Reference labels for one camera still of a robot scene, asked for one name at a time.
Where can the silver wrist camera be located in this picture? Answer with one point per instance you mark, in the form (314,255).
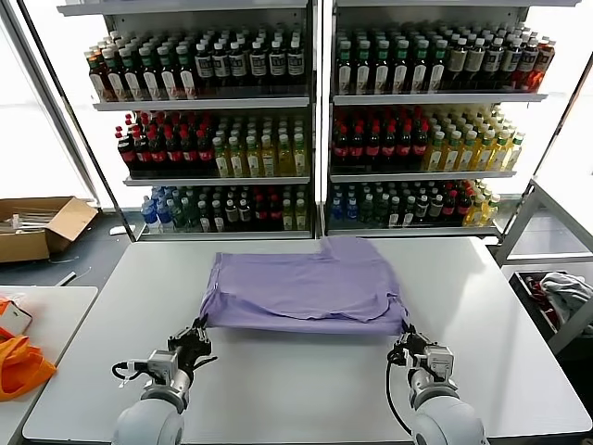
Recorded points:
(162,366)
(440,361)

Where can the yellow juice bottle green label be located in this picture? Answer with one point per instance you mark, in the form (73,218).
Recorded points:
(468,156)
(513,155)
(221,162)
(484,156)
(499,156)
(236,162)
(285,161)
(451,157)
(434,157)
(268,161)
(300,160)
(252,162)

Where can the dark drink bottle blue label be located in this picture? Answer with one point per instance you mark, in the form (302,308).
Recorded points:
(294,65)
(204,67)
(512,62)
(257,67)
(528,62)
(221,67)
(276,65)
(237,67)
(494,62)

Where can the small dark drink bottle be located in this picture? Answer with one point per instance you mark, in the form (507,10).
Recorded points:
(245,214)
(204,217)
(435,208)
(394,213)
(218,217)
(422,208)
(407,213)
(231,214)

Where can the red garment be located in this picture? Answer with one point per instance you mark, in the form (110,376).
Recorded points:
(537,289)

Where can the orange white carton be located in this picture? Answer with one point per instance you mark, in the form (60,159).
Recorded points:
(14,320)

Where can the dark slanted window bar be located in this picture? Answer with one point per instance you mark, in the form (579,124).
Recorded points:
(562,120)
(109,187)

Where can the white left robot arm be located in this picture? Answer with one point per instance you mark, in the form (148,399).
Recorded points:
(148,426)

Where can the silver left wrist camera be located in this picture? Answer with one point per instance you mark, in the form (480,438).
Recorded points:
(162,366)

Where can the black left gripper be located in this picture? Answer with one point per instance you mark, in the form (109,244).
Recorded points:
(190,354)

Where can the grey metal frame table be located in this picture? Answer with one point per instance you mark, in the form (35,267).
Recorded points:
(514,222)

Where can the white floor strip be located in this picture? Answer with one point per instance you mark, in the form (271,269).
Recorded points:
(67,279)

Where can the grey metal shelf rack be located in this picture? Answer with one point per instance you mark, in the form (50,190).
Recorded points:
(199,103)
(440,98)

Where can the small yellow drink bottle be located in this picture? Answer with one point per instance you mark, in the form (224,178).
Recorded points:
(475,213)
(301,217)
(490,212)
(288,217)

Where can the black storage bin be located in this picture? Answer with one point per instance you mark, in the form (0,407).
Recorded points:
(521,285)

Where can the purple t-shirt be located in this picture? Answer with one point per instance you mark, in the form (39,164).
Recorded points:
(301,287)

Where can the open cardboard box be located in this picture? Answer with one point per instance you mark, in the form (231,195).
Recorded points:
(28,248)

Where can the green drink bottle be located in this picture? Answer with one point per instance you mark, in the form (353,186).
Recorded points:
(191,215)
(178,215)
(381,211)
(367,211)

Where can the dark drink bottle beige label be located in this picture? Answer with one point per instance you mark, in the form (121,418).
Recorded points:
(456,62)
(475,62)

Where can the grey window pillar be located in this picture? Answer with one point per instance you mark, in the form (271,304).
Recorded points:
(71,153)

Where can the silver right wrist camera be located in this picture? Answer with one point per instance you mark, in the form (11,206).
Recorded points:
(440,361)

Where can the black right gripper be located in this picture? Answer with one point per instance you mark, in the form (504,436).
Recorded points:
(410,352)

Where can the orange cloth bag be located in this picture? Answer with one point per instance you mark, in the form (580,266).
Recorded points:
(23,371)

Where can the small cola bottle red cap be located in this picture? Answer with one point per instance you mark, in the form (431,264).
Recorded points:
(274,214)
(462,207)
(261,214)
(448,208)

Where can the white side table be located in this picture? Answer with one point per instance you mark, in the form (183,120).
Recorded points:
(60,315)

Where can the blue water bottle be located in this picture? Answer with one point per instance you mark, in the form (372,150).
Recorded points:
(337,211)
(164,219)
(352,211)
(149,218)

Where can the grey white garment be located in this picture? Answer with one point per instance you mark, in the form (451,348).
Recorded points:
(565,292)

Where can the red drink bottle white cap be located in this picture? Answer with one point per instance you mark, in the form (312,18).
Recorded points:
(543,65)

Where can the small white floor object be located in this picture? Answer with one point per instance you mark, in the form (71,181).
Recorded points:
(118,230)

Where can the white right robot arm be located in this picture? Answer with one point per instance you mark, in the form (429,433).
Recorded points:
(445,422)

